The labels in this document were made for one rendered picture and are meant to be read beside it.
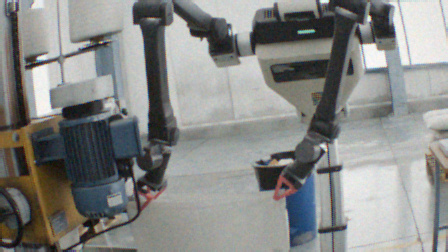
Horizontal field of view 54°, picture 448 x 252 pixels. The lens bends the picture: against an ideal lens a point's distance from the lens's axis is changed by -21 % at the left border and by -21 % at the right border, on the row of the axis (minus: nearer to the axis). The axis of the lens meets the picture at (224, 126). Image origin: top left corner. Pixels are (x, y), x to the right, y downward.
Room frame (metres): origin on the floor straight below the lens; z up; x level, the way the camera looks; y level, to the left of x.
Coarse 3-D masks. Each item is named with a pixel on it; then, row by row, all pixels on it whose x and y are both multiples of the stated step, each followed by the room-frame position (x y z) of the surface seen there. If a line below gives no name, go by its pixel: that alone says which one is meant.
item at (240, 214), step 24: (240, 192) 1.49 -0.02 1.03; (264, 192) 1.45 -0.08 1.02; (144, 216) 1.53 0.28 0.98; (168, 216) 1.48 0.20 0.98; (192, 216) 1.45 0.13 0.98; (216, 216) 1.45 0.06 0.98; (240, 216) 1.45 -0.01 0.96; (264, 216) 1.45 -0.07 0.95; (144, 240) 1.53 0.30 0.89; (168, 240) 1.50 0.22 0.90; (192, 240) 1.46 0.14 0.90; (216, 240) 1.45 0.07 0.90; (240, 240) 1.45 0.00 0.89; (264, 240) 1.45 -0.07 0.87; (288, 240) 1.44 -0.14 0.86
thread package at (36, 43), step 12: (24, 12) 1.37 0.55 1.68; (36, 12) 1.39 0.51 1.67; (24, 24) 1.37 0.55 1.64; (36, 24) 1.39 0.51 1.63; (48, 24) 1.45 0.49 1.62; (24, 36) 1.36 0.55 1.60; (36, 36) 1.38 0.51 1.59; (48, 36) 1.44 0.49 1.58; (24, 48) 1.36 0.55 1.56; (36, 48) 1.38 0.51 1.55; (48, 48) 1.43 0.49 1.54; (24, 60) 1.46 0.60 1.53
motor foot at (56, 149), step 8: (48, 128) 1.25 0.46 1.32; (32, 136) 1.16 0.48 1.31; (40, 136) 1.20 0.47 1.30; (48, 136) 1.19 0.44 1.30; (56, 136) 1.18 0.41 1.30; (32, 144) 1.16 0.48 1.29; (40, 144) 1.19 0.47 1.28; (48, 144) 1.19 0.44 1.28; (56, 144) 1.19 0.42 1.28; (40, 152) 1.19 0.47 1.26; (48, 152) 1.20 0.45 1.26; (56, 152) 1.19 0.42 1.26; (40, 160) 1.17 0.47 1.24; (48, 160) 1.18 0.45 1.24
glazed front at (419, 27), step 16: (368, 16) 8.94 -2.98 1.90; (416, 16) 8.67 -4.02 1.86; (432, 16) 8.57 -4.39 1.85; (400, 32) 8.78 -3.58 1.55; (416, 32) 8.69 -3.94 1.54; (432, 32) 8.59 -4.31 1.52; (368, 48) 8.98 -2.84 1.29; (400, 48) 8.80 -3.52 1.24; (416, 48) 8.71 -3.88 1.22; (432, 48) 8.61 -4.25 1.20; (368, 64) 8.99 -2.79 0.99; (384, 64) 8.91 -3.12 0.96
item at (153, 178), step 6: (156, 168) 1.52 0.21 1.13; (162, 168) 1.51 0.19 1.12; (144, 174) 1.54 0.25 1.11; (150, 174) 1.51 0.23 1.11; (156, 174) 1.51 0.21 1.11; (162, 174) 1.52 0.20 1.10; (138, 180) 1.50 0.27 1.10; (144, 180) 1.51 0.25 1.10; (150, 180) 1.51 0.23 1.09; (156, 180) 1.51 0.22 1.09; (162, 180) 1.55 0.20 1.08; (150, 186) 1.49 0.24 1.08; (156, 186) 1.50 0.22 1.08
